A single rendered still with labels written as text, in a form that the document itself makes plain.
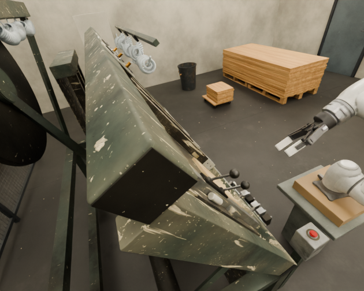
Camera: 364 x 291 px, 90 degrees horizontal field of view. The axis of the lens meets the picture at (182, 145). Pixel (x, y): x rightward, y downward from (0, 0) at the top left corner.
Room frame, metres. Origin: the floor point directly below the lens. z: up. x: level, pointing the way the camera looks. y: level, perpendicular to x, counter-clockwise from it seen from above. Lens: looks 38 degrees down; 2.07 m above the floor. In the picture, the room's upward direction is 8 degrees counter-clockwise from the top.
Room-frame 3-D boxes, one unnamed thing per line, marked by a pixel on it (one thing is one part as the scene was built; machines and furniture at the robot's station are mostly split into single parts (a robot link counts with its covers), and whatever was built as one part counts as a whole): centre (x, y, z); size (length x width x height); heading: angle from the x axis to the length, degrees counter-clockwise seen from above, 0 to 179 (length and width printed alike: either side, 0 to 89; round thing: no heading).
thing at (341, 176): (0.77, -1.08, 1.00); 0.18 x 0.16 x 0.22; 19
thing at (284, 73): (4.87, -2.45, 0.39); 2.46 x 1.04 x 0.78; 17
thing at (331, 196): (0.80, -1.07, 0.86); 0.22 x 0.18 x 0.06; 6
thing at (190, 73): (5.30, -0.44, 0.33); 0.54 x 0.54 x 0.65
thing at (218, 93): (4.11, -1.01, 0.20); 0.61 x 0.51 x 0.40; 17
